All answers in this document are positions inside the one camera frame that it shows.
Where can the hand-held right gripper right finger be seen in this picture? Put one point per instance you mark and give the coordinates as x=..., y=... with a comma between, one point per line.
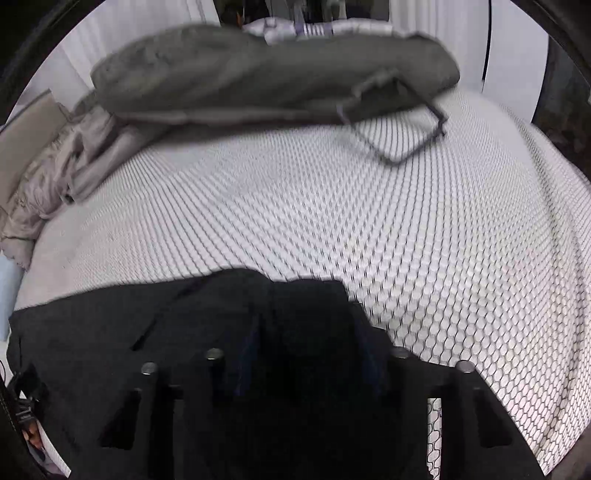
x=371, y=364

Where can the taupe puffer jacket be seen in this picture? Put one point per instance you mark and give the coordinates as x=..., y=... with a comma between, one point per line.
x=60, y=170

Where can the light blue pillow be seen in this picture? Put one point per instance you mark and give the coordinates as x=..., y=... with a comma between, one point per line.
x=8, y=295

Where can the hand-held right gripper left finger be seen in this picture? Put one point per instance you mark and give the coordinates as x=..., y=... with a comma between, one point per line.
x=245, y=364

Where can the white and purple clothes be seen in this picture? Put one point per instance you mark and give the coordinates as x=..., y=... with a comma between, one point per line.
x=277, y=31

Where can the black pants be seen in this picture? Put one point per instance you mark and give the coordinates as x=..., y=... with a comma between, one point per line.
x=106, y=327

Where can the beige padded headboard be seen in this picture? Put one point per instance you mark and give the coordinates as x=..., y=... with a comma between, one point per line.
x=27, y=134

